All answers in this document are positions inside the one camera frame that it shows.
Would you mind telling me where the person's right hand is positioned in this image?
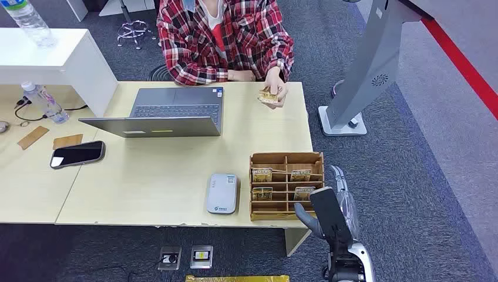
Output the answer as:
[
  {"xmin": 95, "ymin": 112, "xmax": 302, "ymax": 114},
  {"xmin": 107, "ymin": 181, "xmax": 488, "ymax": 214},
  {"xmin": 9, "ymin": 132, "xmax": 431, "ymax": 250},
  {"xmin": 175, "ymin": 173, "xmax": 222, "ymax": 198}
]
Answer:
[{"xmin": 227, "ymin": 69, "xmax": 258, "ymax": 83}]

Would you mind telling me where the person's left hand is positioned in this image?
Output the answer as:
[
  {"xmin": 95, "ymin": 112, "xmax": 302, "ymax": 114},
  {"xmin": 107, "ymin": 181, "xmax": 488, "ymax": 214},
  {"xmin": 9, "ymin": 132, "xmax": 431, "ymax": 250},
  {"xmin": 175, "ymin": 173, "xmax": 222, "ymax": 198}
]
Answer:
[{"xmin": 264, "ymin": 66, "xmax": 290, "ymax": 110}]

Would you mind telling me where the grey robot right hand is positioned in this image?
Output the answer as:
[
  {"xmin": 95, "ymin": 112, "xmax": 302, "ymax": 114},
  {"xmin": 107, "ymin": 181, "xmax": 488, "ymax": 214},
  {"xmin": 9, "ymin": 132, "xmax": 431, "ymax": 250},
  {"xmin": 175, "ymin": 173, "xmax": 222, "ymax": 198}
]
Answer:
[{"xmin": 294, "ymin": 164, "xmax": 360, "ymax": 240}]

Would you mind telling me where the wooden card organizer box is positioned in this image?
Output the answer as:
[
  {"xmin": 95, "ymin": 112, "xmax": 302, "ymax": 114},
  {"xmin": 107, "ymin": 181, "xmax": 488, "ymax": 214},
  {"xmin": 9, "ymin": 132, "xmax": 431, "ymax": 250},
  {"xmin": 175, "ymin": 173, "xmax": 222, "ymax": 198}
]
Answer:
[{"xmin": 248, "ymin": 152, "xmax": 325, "ymax": 222}]

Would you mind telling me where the person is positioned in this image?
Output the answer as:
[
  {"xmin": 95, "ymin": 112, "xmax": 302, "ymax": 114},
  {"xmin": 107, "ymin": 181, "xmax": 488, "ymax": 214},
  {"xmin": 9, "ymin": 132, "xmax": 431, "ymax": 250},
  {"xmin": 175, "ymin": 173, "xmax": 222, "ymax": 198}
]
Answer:
[{"xmin": 156, "ymin": 0, "xmax": 295, "ymax": 110}]

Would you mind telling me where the gold hotel key card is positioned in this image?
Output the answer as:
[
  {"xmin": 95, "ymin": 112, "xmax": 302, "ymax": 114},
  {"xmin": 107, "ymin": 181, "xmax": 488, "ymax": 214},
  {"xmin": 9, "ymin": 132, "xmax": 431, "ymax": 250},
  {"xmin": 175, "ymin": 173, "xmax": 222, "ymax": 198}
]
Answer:
[
  {"xmin": 290, "ymin": 169, "xmax": 313, "ymax": 183},
  {"xmin": 252, "ymin": 167, "xmax": 273, "ymax": 184},
  {"xmin": 294, "ymin": 186, "xmax": 316, "ymax": 202},
  {"xmin": 252, "ymin": 186, "xmax": 274, "ymax": 202}
]

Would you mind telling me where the grey card reader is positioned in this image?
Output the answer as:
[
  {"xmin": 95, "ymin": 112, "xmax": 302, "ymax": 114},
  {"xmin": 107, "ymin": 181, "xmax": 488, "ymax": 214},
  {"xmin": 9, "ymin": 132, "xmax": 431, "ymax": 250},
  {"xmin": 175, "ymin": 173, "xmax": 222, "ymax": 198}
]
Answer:
[{"xmin": 206, "ymin": 173, "xmax": 239, "ymax": 215}]

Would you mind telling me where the pale wooden desk leg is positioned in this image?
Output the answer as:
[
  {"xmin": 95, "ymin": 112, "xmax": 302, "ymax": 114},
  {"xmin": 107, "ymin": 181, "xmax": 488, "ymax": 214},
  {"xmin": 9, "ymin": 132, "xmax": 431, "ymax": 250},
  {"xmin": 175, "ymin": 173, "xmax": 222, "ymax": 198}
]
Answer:
[{"xmin": 284, "ymin": 227, "xmax": 312, "ymax": 258}]

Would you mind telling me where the round stand base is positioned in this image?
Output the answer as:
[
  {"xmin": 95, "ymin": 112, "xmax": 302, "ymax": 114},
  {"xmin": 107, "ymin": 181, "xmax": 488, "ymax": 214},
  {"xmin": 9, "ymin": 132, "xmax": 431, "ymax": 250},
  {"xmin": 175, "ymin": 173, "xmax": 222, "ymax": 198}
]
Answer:
[{"xmin": 331, "ymin": 79, "xmax": 346, "ymax": 99}]

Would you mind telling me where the grey laptop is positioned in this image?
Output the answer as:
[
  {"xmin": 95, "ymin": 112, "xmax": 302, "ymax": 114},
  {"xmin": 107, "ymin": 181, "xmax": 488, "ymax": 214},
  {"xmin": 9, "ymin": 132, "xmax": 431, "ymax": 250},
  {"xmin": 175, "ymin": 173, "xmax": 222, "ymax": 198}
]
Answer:
[{"xmin": 78, "ymin": 86, "xmax": 224, "ymax": 139}]

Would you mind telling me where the black round seat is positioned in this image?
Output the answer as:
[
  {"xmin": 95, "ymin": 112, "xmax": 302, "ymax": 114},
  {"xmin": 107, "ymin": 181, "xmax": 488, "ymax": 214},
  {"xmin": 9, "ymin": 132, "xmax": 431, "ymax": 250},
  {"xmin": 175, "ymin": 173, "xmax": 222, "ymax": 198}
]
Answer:
[{"xmin": 147, "ymin": 64, "xmax": 174, "ymax": 82}]

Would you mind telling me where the grey kiosk stand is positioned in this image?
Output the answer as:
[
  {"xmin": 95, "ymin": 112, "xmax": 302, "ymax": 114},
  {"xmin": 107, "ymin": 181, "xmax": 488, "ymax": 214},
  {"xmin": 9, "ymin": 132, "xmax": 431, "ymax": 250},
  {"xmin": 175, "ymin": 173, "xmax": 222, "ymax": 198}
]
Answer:
[{"xmin": 318, "ymin": 0, "xmax": 435, "ymax": 137}]

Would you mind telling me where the chrome stool base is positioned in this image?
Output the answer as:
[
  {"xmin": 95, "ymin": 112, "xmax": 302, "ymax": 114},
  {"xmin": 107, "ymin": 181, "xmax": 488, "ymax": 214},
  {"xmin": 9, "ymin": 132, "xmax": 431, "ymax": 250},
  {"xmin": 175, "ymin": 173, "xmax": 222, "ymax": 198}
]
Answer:
[{"xmin": 116, "ymin": 0, "xmax": 157, "ymax": 51}]

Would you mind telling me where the wide white furniture panel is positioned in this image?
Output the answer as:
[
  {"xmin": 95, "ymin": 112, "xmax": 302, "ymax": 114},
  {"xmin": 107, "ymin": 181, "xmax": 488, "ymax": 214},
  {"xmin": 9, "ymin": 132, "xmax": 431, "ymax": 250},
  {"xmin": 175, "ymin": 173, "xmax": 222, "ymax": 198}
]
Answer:
[{"xmin": 98, "ymin": 0, "xmax": 156, "ymax": 17}]

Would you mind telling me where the gold foil strip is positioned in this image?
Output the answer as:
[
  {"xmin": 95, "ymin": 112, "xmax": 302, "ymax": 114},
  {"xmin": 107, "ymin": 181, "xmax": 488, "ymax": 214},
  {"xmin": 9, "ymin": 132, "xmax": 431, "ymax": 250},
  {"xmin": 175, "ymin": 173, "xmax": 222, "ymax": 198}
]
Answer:
[{"xmin": 185, "ymin": 275, "xmax": 291, "ymax": 282}]

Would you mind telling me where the floor socket with yellow label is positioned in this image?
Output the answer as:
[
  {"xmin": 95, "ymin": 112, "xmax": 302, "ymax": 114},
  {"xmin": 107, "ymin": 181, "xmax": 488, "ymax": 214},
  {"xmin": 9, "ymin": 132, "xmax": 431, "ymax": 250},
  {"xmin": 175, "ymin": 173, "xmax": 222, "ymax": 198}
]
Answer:
[{"xmin": 190, "ymin": 245, "xmax": 214, "ymax": 270}]

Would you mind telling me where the narrow white furniture panel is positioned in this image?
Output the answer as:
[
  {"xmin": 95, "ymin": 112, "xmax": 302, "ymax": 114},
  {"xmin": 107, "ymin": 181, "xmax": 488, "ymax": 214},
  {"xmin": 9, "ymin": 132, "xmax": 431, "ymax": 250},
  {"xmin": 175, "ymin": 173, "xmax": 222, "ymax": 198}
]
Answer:
[{"xmin": 66, "ymin": 0, "xmax": 89, "ymax": 22}]

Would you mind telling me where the black smartphone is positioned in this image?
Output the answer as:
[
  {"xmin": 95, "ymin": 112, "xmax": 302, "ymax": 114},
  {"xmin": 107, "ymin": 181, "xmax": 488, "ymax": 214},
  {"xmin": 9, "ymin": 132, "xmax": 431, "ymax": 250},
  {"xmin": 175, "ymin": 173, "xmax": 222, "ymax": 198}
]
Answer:
[{"xmin": 49, "ymin": 140, "xmax": 106, "ymax": 170}]

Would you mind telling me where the floor socket with plug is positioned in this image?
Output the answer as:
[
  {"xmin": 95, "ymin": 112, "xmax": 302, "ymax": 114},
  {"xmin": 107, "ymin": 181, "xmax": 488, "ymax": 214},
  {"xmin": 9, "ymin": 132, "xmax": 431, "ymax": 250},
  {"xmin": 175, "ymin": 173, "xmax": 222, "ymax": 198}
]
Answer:
[{"xmin": 157, "ymin": 246, "xmax": 183, "ymax": 271}]

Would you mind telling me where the short wooden plate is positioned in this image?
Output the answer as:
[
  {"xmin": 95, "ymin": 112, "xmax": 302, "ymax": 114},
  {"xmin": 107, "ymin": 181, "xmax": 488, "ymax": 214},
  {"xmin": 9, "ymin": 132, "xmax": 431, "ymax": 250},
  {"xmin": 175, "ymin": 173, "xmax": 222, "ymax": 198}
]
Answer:
[{"xmin": 52, "ymin": 133, "xmax": 84, "ymax": 150}]

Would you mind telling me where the red floor tape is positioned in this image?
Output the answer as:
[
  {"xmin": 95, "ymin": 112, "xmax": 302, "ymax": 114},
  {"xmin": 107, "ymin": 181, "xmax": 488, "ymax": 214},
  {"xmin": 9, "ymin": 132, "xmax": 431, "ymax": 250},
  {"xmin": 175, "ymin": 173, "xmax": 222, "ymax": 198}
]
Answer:
[{"xmin": 421, "ymin": 17, "xmax": 498, "ymax": 122}]

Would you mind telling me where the white desk riser shelf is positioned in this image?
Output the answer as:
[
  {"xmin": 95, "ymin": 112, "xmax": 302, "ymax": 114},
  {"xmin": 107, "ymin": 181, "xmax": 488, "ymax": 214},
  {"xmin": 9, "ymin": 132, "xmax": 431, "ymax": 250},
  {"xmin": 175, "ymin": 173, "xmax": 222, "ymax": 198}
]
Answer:
[{"xmin": 0, "ymin": 28, "xmax": 119, "ymax": 118}]

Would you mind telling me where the small clear water bottle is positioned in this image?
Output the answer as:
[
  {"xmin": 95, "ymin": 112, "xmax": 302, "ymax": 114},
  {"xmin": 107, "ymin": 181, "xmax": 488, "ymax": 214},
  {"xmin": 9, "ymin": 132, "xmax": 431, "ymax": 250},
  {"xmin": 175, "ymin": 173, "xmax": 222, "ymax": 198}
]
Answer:
[{"xmin": 21, "ymin": 80, "xmax": 70, "ymax": 125}]

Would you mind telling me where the long wooden plate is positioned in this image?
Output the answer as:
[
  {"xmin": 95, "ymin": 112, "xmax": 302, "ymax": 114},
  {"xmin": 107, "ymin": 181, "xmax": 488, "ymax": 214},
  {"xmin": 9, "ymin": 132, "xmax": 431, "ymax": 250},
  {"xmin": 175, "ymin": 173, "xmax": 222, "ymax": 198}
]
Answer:
[{"xmin": 17, "ymin": 125, "xmax": 50, "ymax": 151}]

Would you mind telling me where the large clear water bottle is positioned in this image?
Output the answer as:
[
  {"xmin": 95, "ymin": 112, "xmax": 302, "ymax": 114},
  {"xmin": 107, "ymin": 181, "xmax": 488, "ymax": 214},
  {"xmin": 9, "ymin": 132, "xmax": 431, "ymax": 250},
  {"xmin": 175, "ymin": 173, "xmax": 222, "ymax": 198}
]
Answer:
[{"xmin": 0, "ymin": 0, "xmax": 57, "ymax": 48}]

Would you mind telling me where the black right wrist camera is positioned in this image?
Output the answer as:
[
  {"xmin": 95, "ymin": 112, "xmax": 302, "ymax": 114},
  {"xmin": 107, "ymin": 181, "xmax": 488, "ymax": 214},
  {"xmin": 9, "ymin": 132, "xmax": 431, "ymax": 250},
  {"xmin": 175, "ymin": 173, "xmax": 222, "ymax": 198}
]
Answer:
[{"xmin": 309, "ymin": 186, "xmax": 354, "ymax": 244}]

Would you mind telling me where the black cable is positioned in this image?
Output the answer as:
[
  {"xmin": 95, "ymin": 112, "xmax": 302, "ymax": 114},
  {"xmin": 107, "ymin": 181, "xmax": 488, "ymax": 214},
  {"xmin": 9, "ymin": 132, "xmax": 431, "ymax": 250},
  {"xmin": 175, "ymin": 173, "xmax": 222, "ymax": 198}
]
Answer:
[{"xmin": 14, "ymin": 96, "xmax": 89, "ymax": 122}]

